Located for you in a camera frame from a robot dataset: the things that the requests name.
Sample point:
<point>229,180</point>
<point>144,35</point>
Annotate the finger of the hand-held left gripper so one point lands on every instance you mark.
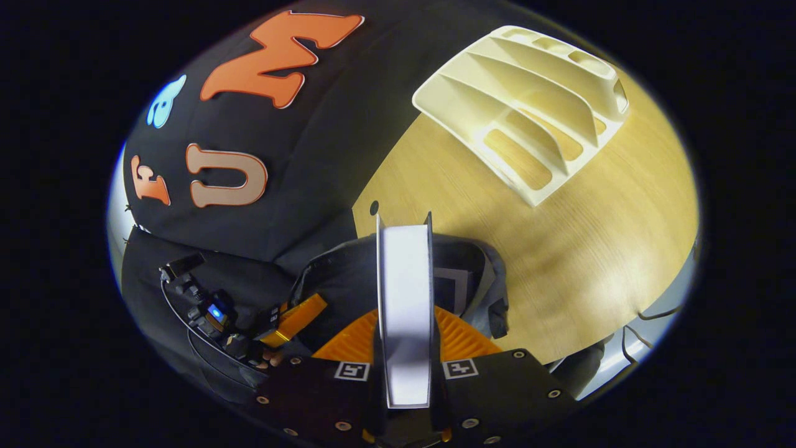
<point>298,318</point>

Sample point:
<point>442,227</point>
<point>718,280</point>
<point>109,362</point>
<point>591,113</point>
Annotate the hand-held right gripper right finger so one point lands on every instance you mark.
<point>497,398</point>

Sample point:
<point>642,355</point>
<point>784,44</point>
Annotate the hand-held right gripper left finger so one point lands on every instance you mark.
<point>317,398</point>

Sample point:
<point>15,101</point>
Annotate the grey schoolbag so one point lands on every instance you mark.
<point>336,286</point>

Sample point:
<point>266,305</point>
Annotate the grey cover book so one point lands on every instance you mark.
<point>404,298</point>

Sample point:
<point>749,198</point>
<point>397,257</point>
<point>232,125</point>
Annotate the white bookshelf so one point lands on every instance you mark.
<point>454,99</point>

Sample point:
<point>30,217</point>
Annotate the black backdrop cloth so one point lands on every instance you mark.
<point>348,155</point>

